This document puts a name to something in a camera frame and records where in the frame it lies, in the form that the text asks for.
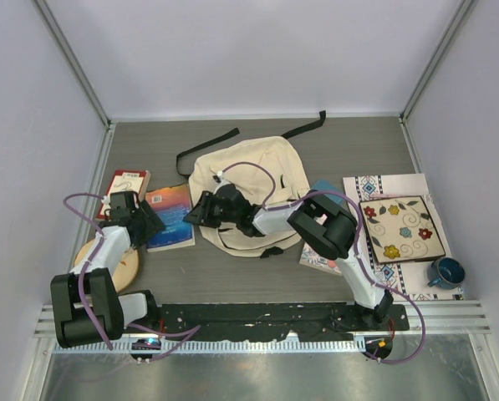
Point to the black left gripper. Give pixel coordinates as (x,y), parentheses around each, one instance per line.
(154,224)

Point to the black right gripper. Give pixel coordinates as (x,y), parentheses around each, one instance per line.
(201,214)

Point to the blue orange paperback book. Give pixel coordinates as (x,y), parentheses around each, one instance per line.
(171,204)

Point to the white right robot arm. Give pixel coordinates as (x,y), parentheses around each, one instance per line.
(328,227)

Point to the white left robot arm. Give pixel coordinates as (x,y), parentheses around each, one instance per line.
(86,306)

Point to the red white paperback book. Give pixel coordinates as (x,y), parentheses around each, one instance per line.
(128,180)

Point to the round wooden painted plate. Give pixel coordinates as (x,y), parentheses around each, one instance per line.
(125,272)

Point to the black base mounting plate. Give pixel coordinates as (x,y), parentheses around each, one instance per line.
(265,322)

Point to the floral pink paperback book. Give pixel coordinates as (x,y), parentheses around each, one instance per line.
(309,257)

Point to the small blue notebook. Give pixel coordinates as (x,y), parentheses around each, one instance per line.
(324,185)

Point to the square floral ceramic plate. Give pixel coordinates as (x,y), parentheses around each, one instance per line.
(401,229)

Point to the patterned white placemat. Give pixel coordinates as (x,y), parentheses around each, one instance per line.
(408,277)

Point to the blue ceramic mug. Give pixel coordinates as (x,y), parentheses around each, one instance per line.
(446,273)

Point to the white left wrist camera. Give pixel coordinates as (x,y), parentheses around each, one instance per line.
(103,207)

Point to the white slotted cable duct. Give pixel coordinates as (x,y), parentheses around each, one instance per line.
(288,345)

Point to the aluminium frame rail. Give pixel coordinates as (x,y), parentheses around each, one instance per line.
(440,317)

